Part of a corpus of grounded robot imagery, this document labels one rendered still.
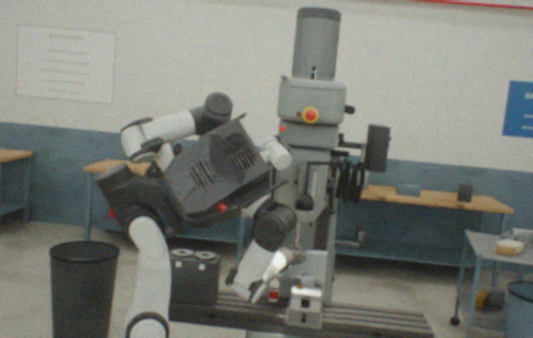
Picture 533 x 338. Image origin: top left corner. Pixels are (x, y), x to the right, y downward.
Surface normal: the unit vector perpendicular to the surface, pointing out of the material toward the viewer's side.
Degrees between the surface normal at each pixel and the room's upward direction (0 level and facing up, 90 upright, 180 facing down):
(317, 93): 90
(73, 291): 94
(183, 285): 90
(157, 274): 115
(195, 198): 75
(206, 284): 90
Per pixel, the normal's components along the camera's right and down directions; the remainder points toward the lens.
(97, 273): 0.65, 0.22
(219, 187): -0.21, -0.15
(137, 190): 0.26, 0.16
